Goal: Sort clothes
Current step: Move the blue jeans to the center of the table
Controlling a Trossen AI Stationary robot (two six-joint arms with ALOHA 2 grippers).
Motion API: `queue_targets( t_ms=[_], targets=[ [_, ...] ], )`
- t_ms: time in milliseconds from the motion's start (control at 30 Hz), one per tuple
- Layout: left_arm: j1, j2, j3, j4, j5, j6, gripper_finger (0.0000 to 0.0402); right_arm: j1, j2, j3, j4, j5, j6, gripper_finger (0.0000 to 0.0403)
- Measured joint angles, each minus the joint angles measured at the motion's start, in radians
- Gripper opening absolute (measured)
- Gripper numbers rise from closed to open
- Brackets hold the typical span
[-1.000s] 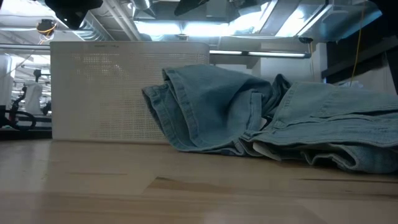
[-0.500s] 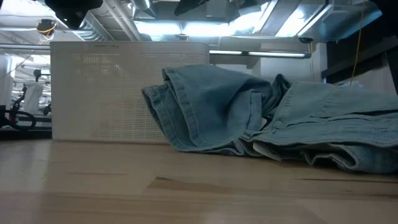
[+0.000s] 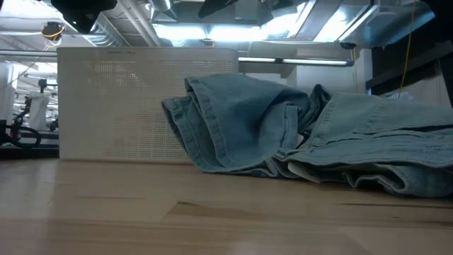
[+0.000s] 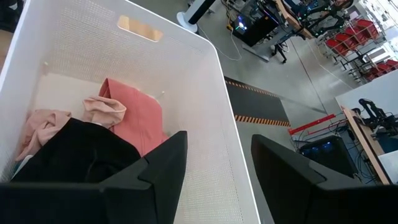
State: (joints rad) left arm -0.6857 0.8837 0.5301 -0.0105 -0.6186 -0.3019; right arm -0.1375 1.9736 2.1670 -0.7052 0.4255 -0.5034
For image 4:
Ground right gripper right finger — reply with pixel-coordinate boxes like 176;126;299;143
251;134;363;224

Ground black computer tower lit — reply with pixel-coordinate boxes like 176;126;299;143
230;11;280;47

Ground black hazard-striped floor mat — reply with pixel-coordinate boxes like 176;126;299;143
223;76;292;128

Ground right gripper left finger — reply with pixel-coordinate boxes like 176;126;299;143
101;130;188;224

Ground coral pink garment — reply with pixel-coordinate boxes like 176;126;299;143
98;77;170;158

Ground white shirt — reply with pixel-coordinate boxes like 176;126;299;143
11;154;34;180

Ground black garment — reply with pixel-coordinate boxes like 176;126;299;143
11;117;142;184

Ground wooden neighbour table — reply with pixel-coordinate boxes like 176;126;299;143
274;0;314;40
340;105;398;185

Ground white round pillar stand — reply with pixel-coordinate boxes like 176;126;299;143
176;0;216;34

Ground black computer blue lights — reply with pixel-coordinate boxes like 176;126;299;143
298;134;359;179

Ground white plastic laundry basket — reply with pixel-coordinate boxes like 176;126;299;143
0;0;262;224

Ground white floor cable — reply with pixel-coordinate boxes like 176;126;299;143
197;23;243;62

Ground light pink garment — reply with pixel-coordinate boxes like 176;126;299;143
14;95;128;162

